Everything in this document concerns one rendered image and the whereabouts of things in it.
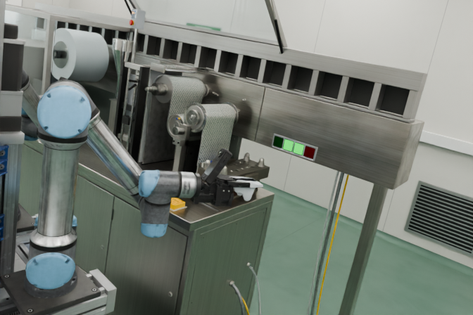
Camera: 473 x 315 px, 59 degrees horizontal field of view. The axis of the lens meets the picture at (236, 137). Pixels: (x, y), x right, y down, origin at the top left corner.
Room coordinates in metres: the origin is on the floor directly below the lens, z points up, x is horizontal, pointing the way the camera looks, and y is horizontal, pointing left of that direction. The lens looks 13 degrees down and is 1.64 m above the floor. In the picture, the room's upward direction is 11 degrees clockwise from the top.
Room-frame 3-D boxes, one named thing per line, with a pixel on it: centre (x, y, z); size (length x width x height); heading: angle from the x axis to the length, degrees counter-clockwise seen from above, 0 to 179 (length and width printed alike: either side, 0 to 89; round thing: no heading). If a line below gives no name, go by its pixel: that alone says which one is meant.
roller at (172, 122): (2.15, 0.24, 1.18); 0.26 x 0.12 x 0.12; 145
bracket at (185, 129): (1.97, 0.27, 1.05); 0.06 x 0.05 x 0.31; 145
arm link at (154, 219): (1.12, 0.19, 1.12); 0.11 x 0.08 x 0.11; 22
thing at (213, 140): (2.04, 0.10, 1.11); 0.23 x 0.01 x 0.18; 145
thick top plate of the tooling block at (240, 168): (2.01, -0.02, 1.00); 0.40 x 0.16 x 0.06; 145
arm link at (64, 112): (1.01, 0.43, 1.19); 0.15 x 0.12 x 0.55; 22
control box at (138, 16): (2.32, 0.65, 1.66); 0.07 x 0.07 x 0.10; 41
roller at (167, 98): (2.23, 0.35, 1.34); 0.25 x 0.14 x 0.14; 145
